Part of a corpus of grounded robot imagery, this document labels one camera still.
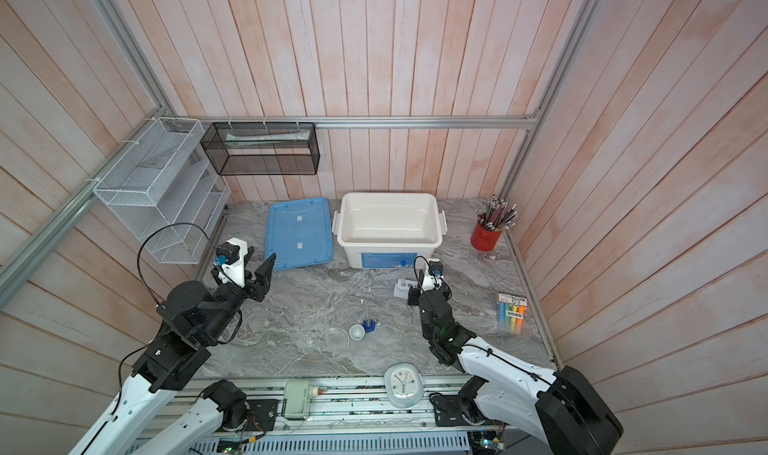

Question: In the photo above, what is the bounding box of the small blue bottle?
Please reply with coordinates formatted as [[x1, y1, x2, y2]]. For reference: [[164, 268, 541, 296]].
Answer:
[[362, 319, 376, 333]]

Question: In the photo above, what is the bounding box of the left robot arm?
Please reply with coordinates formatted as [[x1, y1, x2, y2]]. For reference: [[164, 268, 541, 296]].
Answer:
[[72, 254, 276, 454]]

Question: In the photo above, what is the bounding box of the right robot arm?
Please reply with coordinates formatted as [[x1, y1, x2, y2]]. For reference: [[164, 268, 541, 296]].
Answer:
[[408, 285, 624, 454]]

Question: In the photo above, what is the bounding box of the white test tube rack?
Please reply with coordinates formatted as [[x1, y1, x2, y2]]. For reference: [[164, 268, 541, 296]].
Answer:
[[393, 279, 421, 304]]

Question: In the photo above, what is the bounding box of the blue plastic bin lid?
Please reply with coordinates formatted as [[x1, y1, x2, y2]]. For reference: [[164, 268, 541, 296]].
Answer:
[[265, 197, 334, 271]]

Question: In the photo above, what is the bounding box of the pack of colored markers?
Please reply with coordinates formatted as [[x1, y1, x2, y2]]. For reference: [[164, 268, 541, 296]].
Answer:
[[497, 292, 528, 334]]

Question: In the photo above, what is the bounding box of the small white bowl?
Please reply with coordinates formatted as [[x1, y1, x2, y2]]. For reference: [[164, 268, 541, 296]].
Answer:
[[348, 324, 366, 341]]

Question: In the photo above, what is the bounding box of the white analog clock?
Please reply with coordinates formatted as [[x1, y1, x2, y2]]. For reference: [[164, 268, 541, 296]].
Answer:
[[384, 363, 424, 409]]

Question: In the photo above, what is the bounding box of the red pencil cup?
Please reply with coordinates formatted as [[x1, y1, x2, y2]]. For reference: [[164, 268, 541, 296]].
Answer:
[[470, 221, 502, 252]]

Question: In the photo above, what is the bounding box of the white plastic storage bin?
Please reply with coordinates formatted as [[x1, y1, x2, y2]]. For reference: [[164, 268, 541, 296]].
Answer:
[[332, 192, 447, 269]]

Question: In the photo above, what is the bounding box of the bundle of pencils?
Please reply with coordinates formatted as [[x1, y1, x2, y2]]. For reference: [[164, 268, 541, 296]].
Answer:
[[478, 195, 518, 232]]

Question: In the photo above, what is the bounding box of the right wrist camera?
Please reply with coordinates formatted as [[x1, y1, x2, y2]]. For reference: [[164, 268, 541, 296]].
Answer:
[[421, 258, 444, 291]]

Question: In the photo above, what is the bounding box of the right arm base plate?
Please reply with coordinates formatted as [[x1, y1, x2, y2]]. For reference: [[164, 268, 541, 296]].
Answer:
[[429, 393, 485, 427]]

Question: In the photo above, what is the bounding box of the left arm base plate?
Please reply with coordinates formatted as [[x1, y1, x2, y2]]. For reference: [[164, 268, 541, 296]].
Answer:
[[233, 399, 279, 433]]

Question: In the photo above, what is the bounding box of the black mesh wall basket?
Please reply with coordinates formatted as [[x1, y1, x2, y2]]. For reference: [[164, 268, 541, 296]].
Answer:
[[201, 121, 321, 176]]

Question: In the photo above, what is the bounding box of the white wire mesh shelf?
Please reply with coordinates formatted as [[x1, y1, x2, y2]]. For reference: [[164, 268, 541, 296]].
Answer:
[[95, 118, 231, 265]]

